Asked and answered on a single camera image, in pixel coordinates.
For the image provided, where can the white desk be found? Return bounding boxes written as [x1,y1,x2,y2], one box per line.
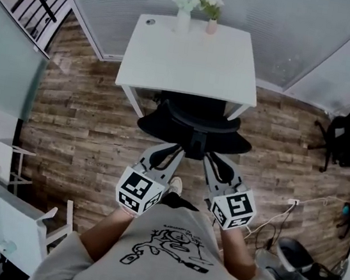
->
[110,9,268,133]

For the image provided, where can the white wooden chair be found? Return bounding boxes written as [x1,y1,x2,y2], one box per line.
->
[29,195,77,258]

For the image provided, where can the person's right forearm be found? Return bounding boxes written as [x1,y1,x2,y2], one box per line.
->
[212,223,263,280]

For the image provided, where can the person's left forearm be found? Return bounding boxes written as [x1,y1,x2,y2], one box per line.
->
[76,202,136,268]

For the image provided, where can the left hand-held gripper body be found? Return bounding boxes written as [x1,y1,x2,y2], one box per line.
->
[112,147,180,223]

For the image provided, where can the black office chair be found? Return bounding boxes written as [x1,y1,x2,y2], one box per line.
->
[133,86,259,169]

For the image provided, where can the black cable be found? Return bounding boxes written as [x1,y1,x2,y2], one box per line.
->
[255,201,294,255]

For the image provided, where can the person's white shoe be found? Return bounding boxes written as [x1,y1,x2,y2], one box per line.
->
[167,176,185,198]

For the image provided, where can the person's black trousers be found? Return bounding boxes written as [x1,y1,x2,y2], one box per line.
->
[159,190,203,213]

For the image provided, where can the grey printed shirt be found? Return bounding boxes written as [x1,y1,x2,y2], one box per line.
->
[27,186,311,280]

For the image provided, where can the black mesh swivel chair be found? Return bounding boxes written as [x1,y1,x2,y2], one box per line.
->
[305,90,350,177]

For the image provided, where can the pink vase with flowers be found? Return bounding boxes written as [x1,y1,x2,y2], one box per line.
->
[195,0,226,37]

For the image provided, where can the white cable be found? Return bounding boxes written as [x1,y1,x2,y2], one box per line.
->
[243,185,348,254]

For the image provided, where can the white vase with white flowers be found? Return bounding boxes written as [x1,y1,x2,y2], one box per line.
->
[166,0,201,37]

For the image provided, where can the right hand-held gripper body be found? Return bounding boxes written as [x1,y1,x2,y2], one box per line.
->
[200,169,262,235]

